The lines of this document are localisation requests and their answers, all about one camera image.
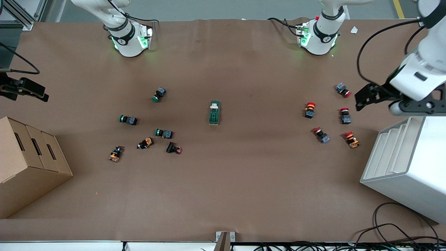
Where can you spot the metal table edge bracket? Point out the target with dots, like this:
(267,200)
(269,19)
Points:
(224,240)

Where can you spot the green push button switch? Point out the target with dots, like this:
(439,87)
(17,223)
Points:
(129,120)
(164,133)
(159,94)

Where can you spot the white stepped bin box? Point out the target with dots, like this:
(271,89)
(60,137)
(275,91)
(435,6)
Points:
(414,174)

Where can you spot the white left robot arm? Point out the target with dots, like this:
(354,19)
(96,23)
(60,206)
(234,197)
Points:
(418,76)

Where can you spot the brown paper table cover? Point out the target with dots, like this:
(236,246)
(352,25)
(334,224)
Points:
(244,174)

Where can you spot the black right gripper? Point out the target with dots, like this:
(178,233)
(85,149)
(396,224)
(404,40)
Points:
(10,86)

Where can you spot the stepped cardboard bin box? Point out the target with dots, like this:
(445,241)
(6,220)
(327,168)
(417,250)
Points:
(24,174)

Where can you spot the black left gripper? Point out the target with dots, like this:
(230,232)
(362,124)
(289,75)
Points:
(382,91)

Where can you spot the red mushroom button orange block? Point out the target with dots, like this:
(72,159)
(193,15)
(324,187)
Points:
(351,139)

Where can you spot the black button with pink lens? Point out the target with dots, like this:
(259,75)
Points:
(172,147)

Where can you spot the black button orange contact block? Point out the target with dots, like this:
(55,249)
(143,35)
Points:
(145,143)
(116,154)

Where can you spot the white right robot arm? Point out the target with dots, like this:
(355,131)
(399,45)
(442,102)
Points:
(127,42)

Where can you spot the red mushroom button grey block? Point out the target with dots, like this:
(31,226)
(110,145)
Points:
(322,136)
(343,90)
(345,116)

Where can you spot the small white paper scrap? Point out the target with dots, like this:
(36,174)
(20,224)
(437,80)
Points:
(354,30)

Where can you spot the red mushroom button black block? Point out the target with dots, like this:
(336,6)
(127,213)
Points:
(309,111)

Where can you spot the white table edge rail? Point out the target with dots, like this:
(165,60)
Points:
(69,246)

